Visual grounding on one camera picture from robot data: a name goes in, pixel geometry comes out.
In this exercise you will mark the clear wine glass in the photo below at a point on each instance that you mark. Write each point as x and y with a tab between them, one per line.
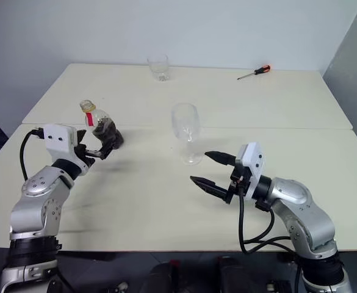
184	122

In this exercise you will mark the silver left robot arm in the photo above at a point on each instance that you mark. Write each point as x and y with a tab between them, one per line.
34	210

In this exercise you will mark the dark sauce bottle yellow cap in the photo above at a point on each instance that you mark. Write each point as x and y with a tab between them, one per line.
101	121

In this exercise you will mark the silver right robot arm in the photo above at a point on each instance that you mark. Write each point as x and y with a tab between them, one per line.
303	207

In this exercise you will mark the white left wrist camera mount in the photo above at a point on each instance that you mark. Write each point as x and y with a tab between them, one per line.
59	137

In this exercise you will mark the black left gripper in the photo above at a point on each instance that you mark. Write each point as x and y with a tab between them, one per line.
89	153

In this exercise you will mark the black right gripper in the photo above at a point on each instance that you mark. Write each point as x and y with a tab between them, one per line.
237	180

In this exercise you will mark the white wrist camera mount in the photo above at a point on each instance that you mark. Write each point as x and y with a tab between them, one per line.
254	161
59	137

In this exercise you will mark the clear glass tumbler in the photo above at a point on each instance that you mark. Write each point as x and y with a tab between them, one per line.
158	68

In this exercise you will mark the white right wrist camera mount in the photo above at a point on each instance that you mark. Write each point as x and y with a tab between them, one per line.
254	161

